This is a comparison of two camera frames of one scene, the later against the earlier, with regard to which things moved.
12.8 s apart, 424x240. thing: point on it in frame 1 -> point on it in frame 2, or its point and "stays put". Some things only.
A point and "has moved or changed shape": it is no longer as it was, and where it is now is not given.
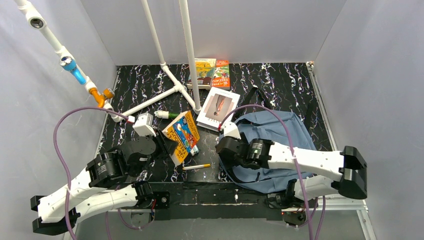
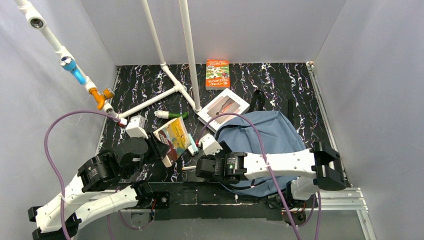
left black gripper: x=160 y=139 stays put
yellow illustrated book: x=205 y=70 -> x=174 y=136
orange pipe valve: x=108 y=93 stays put
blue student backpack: x=284 y=127 has moved or changed shape
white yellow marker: x=197 y=166 stays put
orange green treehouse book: x=221 y=78 stays put
